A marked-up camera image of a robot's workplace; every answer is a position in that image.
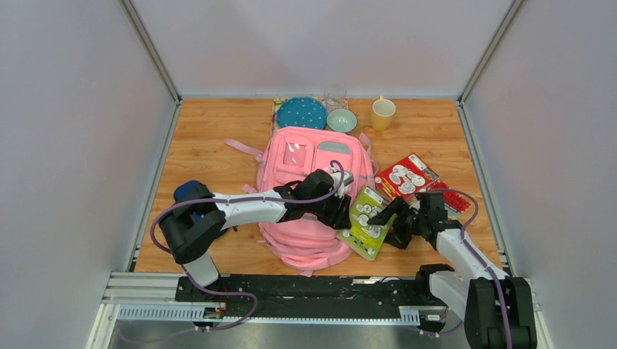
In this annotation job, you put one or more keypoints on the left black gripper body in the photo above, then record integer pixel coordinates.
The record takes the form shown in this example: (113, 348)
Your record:
(316, 208)

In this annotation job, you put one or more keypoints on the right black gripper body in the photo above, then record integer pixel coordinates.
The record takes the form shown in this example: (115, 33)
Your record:
(412, 223)

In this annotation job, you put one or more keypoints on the green comic book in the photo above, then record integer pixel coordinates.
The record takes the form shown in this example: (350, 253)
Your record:
(365, 239)

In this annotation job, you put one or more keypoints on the pink student backpack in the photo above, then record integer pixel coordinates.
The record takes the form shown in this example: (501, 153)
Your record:
(291, 154)

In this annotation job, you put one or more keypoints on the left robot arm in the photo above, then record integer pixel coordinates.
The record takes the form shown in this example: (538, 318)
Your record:
(190, 226)

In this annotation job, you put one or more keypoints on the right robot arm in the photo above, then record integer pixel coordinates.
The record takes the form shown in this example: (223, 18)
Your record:
(496, 309)

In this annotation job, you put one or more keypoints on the red lettered comic book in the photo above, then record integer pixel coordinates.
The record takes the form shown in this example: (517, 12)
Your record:
(455, 203)

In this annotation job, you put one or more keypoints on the light green bowl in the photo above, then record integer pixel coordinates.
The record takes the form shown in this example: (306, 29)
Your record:
(342, 120)

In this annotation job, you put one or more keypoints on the blue polka dot plate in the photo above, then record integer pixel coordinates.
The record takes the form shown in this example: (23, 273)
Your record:
(304, 112)

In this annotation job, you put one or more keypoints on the clear drinking glass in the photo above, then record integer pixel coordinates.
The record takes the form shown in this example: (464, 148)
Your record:
(334, 97)

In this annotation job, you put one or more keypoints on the yellow mug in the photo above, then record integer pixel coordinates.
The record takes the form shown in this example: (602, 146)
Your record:
(382, 113)

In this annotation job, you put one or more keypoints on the navy blue pencil case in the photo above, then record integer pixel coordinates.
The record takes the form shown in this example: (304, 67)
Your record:
(183, 190)

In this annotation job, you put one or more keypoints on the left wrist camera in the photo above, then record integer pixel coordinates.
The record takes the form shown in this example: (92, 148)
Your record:
(342, 181)

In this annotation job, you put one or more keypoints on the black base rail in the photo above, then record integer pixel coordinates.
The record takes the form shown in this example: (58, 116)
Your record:
(330, 297)

